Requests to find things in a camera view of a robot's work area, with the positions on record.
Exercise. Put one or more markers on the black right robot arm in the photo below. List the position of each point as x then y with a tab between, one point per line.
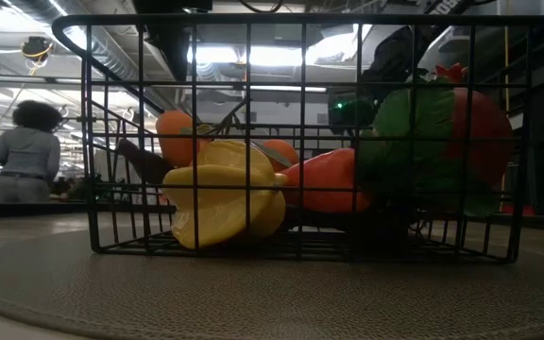
395	52

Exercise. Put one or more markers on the orange tangerine cluster with leaves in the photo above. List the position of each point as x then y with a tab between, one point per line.
283	151
175	137

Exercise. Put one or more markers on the small red object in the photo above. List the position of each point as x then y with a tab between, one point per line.
517	210

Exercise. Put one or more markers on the orange pepper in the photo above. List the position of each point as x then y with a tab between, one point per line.
328	181

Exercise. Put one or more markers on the dark purple eggplant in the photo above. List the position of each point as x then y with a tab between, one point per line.
147	165

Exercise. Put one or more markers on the yellow star fruit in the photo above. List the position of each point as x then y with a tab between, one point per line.
220	208

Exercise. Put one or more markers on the person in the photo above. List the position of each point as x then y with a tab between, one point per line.
24	156

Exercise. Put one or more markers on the silver ceiling duct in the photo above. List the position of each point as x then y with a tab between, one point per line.
111	56

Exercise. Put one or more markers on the round grey table mat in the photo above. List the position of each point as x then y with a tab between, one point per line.
272	293

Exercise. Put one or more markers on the black grape bunch with leaves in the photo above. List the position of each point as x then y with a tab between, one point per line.
413	123

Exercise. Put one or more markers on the red pomegranate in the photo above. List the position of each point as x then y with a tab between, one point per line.
482	132

